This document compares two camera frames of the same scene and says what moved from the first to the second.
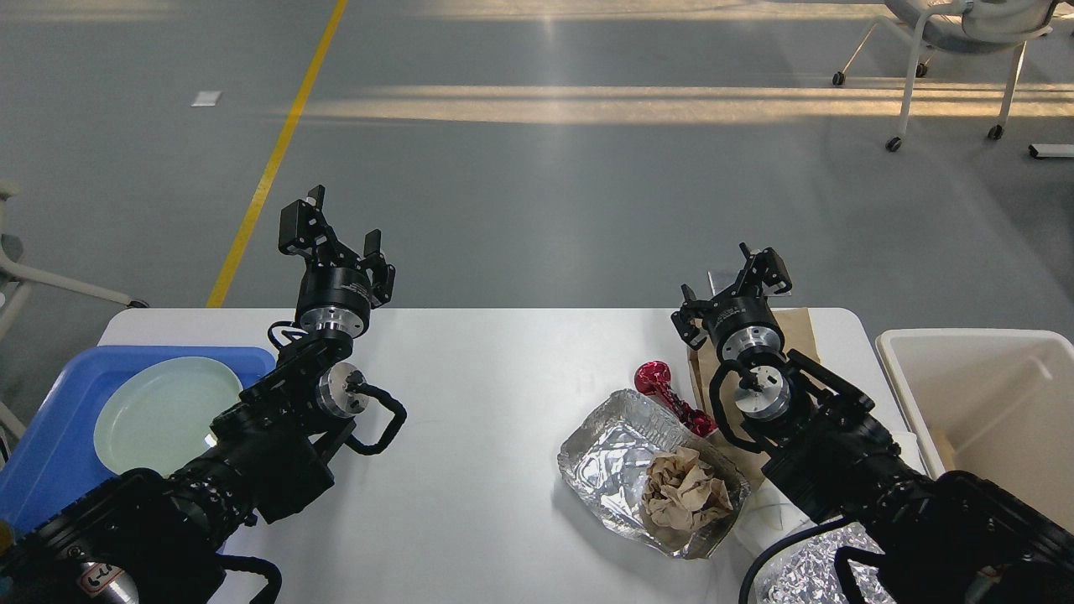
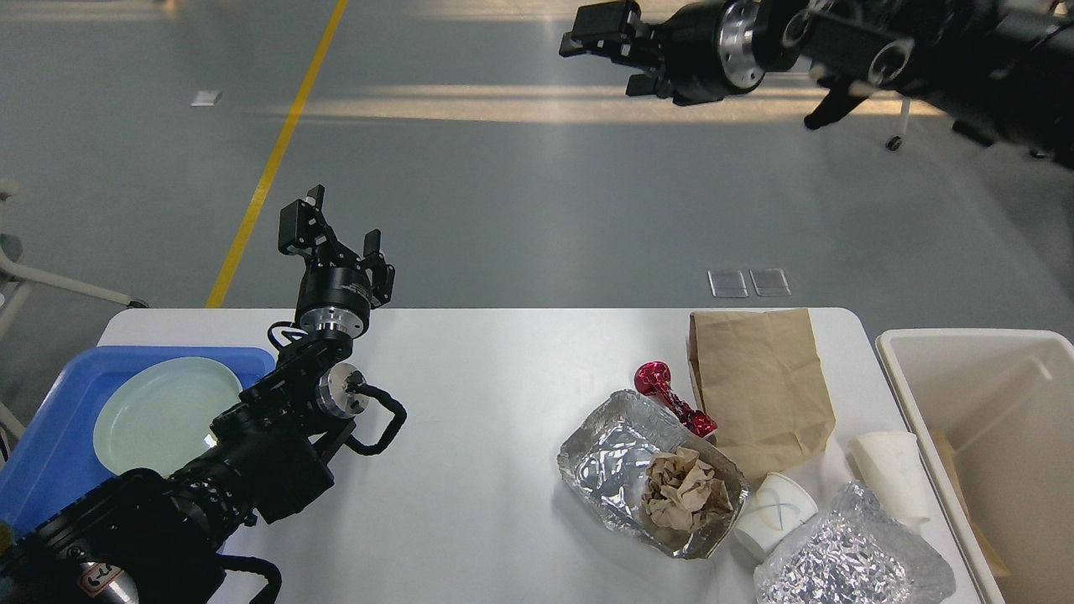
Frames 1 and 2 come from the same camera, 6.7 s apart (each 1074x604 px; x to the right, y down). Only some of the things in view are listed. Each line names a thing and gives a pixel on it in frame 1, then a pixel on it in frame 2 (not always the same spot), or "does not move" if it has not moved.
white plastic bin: (993, 403) does not move
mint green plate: (157, 417) does not move
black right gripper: (739, 319) to (710, 50)
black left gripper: (335, 301) does not move
